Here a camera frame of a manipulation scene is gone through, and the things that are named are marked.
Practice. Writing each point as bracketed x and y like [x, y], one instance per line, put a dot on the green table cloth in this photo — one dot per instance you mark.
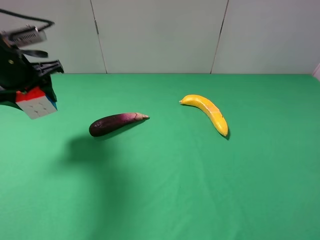
[172, 176]

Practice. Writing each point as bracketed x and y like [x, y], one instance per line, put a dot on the yellow banana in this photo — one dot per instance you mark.
[210, 109]

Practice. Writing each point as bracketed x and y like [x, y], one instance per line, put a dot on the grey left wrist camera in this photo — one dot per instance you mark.
[23, 37]

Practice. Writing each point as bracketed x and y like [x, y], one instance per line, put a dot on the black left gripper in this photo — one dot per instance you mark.
[17, 73]

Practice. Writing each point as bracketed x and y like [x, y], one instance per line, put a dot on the multicolour puzzle cube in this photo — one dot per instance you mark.
[35, 103]

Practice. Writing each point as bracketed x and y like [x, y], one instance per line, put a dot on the purple eggplant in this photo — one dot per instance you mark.
[108, 124]

